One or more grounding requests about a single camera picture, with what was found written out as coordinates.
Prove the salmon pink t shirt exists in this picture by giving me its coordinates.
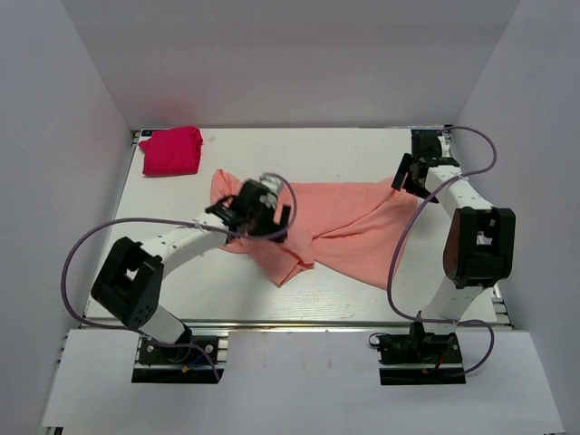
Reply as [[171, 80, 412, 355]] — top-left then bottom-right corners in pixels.
[[223, 179, 418, 288]]

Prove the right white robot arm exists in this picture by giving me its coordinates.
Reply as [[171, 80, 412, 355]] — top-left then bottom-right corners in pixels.
[[391, 126, 516, 362]]

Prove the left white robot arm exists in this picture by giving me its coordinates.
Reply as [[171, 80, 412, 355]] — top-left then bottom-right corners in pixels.
[[91, 173, 297, 362]]

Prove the folded magenta t shirt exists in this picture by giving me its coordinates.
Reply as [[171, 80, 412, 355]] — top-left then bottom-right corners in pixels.
[[139, 126, 203, 177]]

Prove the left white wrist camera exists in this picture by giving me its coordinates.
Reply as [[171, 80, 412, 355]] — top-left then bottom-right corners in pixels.
[[258, 173, 285, 209]]

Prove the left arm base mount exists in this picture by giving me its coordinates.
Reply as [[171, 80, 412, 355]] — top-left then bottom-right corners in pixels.
[[131, 334, 227, 385]]

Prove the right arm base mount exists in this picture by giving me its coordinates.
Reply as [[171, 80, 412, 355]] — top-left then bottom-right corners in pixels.
[[368, 324, 466, 386]]

